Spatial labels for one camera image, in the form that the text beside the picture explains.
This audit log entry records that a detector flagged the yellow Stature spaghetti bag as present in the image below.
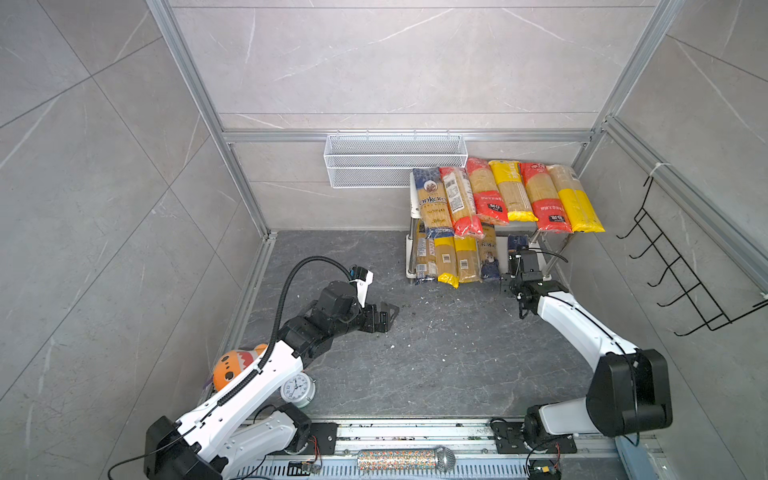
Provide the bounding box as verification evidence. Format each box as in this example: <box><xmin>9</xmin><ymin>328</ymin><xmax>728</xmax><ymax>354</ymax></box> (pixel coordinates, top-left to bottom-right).
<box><xmin>489</xmin><ymin>160</ymin><xmax>538</xmax><ymax>222</ymax></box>

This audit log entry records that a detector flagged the white wire mesh basket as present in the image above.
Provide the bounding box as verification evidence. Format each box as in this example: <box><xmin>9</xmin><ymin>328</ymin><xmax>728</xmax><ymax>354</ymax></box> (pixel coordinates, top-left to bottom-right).
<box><xmin>323</xmin><ymin>133</ymin><xmax>469</xmax><ymax>189</ymax></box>

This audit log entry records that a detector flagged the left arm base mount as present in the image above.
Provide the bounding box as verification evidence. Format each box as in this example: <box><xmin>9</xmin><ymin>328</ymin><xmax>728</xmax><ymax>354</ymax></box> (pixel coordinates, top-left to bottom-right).
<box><xmin>284</xmin><ymin>422</ymin><xmax>339</xmax><ymax>456</ymax></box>

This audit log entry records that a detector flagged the blue yellow Ankara spaghetti bag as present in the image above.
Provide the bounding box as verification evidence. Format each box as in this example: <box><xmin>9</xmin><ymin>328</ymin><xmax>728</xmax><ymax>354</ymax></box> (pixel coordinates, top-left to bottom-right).
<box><xmin>412</xmin><ymin>168</ymin><xmax>454</xmax><ymax>239</ymax></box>

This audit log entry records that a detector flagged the white two-tier shelf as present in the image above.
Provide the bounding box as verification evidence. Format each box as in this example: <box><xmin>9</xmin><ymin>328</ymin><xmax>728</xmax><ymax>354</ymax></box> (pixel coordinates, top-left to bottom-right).
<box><xmin>405</xmin><ymin>172</ymin><xmax>573</xmax><ymax>283</ymax></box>

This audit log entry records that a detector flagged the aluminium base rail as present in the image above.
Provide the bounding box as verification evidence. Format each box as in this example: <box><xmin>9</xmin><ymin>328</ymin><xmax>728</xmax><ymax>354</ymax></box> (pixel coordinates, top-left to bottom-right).
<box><xmin>246</xmin><ymin>418</ymin><xmax>677</xmax><ymax>479</ymax></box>

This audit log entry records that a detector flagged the red white label spaghetti bag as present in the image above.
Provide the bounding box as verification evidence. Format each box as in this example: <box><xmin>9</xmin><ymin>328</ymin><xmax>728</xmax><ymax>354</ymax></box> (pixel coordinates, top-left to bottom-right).
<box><xmin>440</xmin><ymin>167</ymin><xmax>484</xmax><ymax>239</ymax></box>

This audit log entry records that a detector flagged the orange plush toy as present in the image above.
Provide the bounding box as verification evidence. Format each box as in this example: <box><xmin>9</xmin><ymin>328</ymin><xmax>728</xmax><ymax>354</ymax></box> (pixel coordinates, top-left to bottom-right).
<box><xmin>212</xmin><ymin>344</ymin><xmax>268</xmax><ymax>392</ymax></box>

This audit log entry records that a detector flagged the red horizontal spaghetti bag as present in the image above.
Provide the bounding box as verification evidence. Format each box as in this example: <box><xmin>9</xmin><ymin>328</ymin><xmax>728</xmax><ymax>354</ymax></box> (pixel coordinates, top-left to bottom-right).
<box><xmin>520</xmin><ymin>163</ymin><xmax>573</xmax><ymax>233</ymax></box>

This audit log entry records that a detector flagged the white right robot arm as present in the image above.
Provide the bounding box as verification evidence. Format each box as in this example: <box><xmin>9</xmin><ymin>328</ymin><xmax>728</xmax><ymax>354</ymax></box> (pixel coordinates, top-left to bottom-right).
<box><xmin>508</xmin><ymin>246</ymin><xmax>673</xmax><ymax>450</ymax></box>

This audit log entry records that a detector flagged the light blue object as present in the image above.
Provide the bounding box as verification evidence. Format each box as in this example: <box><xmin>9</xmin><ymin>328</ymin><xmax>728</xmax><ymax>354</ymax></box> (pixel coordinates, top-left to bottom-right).
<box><xmin>615</xmin><ymin>437</ymin><xmax>659</xmax><ymax>480</ymax></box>

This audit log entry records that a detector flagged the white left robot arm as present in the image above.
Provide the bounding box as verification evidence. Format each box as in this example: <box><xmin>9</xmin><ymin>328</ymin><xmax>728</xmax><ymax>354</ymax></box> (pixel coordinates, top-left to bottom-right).
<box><xmin>136</xmin><ymin>256</ymin><xmax>399</xmax><ymax>479</ymax></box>

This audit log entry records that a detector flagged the blue Barilla spaghetti box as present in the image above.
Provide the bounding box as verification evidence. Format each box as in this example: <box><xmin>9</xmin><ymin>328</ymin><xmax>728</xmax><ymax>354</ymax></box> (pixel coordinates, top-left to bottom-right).
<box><xmin>507</xmin><ymin>235</ymin><xmax>529</xmax><ymax>256</ymax></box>

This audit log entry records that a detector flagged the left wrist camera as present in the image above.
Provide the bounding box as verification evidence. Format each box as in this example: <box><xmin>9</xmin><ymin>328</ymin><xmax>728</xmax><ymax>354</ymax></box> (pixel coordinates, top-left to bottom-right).
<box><xmin>350</xmin><ymin>265</ymin><xmax>374</xmax><ymax>307</ymax></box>

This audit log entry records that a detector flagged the black wire hook rack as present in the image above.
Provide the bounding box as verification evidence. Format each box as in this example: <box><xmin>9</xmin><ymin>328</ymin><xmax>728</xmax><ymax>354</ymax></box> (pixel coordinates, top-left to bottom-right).
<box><xmin>616</xmin><ymin>176</ymin><xmax>767</xmax><ymax>338</ymax></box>

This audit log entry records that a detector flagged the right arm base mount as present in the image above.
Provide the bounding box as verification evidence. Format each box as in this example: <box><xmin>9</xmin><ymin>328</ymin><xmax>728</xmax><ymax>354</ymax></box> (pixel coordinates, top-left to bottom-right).
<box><xmin>489</xmin><ymin>418</ymin><xmax>577</xmax><ymax>454</ymax></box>

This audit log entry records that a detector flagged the blue clear spaghetti bag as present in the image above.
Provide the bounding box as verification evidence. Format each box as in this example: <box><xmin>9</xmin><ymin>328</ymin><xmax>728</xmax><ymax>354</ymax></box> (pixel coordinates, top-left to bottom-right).
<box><xmin>478</xmin><ymin>223</ymin><xmax>501</xmax><ymax>282</ymax></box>

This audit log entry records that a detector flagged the red end long spaghetti bag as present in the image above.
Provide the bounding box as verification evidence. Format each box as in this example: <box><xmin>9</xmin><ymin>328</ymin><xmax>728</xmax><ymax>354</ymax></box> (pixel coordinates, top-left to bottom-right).
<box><xmin>465</xmin><ymin>157</ymin><xmax>508</xmax><ymax>225</ymax></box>

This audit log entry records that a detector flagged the yellow end spaghetti bag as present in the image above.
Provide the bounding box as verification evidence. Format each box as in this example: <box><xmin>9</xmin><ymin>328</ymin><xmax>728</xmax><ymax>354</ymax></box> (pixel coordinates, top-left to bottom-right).
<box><xmin>434</xmin><ymin>236</ymin><xmax>459</xmax><ymax>288</ymax></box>
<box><xmin>454</xmin><ymin>237</ymin><xmax>481</xmax><ymax>283</ymax></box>

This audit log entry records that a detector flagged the yellow clear spaghetti bag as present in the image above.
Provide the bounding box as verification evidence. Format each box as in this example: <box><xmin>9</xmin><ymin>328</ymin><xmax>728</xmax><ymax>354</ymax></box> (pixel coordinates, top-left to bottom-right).
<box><xmin>547</xmin><ymin>165</ymin><xmax>605</xmax><ymax>233</ymax></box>

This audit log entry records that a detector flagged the white alarm clock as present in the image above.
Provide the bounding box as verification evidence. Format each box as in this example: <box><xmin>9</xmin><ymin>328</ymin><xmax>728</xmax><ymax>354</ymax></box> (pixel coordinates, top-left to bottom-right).
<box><xmin>280</xmin><ymin>372</ymin><xmax>316</xmax><ymax>409</ymax></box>

